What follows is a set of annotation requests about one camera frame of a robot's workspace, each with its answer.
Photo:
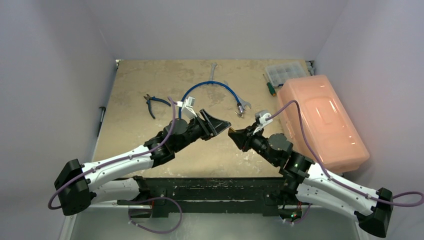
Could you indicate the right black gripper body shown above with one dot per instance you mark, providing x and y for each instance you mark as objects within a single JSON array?
[{"x": 247, "y": 136}]

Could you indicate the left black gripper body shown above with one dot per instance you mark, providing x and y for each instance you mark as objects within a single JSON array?
[{"x": 197, "y": 130}]

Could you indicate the brass padlock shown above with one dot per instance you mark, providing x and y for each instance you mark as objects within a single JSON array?
[{"x": 232, "y": 130}]

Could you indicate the silver key bunch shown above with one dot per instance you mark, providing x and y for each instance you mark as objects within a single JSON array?
[{"x": 239, "y": 114}]

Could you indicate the blue cable lock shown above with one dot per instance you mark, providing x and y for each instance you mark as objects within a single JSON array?
[{"x": 216, "y": 98}]

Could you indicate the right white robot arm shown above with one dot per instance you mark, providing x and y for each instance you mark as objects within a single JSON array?
[{"x": 308, "y": 183}]

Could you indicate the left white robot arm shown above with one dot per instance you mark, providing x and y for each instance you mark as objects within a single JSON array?
[{"x": 78, "y": 185}]

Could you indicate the large silver wrench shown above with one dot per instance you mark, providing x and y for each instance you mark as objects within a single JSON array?
[{"x": 241, "y": 104}]

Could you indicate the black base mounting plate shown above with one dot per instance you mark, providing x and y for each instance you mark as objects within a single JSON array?
[{"x": 268, "y": 196}]

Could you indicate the small silver wrench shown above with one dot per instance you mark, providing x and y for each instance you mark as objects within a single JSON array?
[{"x": 212, "y": 71}]

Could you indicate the clear compartment organizer box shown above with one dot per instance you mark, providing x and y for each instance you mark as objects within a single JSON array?
[{"x": 278, "y": 74}]

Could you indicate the orange translucent plastic toolbox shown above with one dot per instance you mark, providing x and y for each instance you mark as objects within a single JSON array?
[{"x": 318, "y": 124}]

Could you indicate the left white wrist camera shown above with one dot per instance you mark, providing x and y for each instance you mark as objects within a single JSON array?
[{"x": 186, "y": 107}]

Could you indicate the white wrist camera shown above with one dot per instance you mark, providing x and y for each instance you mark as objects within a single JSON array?
[
  {"x": 262, "y": 120},
  {"x": 186, "y": 107}
]

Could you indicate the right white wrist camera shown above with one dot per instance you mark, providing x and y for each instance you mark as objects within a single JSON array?
[{"x": 262, "y": 120}]

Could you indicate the green handled screwdriver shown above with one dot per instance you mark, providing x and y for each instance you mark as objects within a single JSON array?
[{"x": 269, "y": 85}]

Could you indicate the blue handled pliers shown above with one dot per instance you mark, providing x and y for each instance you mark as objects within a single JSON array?
[{"x": 149, "y": 99}]

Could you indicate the black clamp handle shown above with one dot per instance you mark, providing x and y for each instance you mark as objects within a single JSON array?
[{"x": 102, "y": 115}]

